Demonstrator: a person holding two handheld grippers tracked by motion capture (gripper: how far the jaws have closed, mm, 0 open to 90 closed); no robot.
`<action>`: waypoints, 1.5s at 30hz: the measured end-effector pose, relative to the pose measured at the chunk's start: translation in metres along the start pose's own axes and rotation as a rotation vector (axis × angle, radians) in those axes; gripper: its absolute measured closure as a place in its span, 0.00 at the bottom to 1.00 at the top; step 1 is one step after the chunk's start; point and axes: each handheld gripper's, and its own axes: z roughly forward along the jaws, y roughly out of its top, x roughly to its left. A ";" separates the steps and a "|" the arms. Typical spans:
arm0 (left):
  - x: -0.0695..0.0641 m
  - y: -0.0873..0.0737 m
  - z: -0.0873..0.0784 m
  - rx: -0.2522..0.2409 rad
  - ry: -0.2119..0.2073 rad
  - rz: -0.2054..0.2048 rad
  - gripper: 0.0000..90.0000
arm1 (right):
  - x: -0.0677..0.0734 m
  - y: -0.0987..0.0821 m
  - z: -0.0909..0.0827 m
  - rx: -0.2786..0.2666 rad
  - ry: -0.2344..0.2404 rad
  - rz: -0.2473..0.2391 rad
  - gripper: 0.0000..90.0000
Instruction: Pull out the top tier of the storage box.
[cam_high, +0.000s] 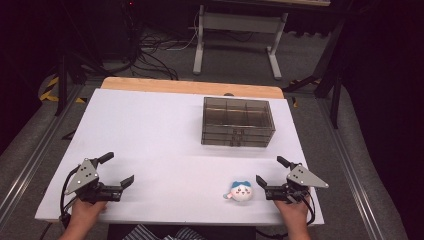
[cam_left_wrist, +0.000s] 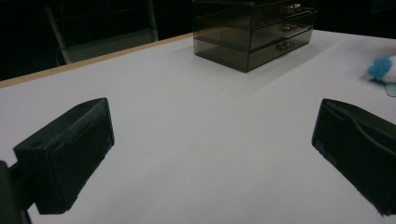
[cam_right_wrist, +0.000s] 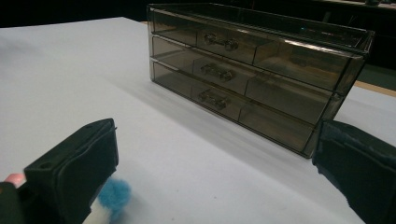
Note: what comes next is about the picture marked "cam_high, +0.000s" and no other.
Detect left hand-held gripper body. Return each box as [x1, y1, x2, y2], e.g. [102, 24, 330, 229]
[64, 158, 125, 204]

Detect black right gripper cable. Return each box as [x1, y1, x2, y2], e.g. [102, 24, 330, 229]
[254, 188, 317, 240]

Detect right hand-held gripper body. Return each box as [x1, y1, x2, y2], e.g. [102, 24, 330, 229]
[264, 163, 330, 205]

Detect black metal stand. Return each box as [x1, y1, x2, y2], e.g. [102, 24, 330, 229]
[282, 13, 349, 130]
[54, 46, 113, 118]

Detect white foam board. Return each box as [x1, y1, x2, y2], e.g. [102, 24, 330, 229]
[34, 87, 325, 227]

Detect person's striped clothing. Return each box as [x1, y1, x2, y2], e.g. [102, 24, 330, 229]
[121, 223, 208, 240]

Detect smoked clear drawer box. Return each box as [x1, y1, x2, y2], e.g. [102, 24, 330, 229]
[200, 96, 277, 149]

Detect grey metal floor rail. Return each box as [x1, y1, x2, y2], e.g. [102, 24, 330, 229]
[315, 96, 386, 240]
[0, 83, 86, 221]

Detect person's right hand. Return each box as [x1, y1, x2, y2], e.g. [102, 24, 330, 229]
[273, 196, 312, 232]

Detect wooden table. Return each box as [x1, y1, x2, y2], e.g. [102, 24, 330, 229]
[100, 76, 285, 100]

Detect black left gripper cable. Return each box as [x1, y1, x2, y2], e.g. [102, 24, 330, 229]
[59, 165, 81, 229]

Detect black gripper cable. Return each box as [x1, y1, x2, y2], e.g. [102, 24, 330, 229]
[59, 165, 81, 229]
[254, 188, 317, 240]

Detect black floor cable bundle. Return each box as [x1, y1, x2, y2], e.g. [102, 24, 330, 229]
[128, 28, 180, 81]

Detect white metal desk frame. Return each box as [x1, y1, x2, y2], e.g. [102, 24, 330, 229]
[192, 2, 290, 81]

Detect white plush toy blue ears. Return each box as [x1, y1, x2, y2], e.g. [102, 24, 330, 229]
[222, 180, 255, 203]

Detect yellow black hazard tape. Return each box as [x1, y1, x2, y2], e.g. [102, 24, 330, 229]
[39, 76, 88, 104]

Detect person's left hand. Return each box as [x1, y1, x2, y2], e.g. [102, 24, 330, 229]
[68, 198, 109, 231]

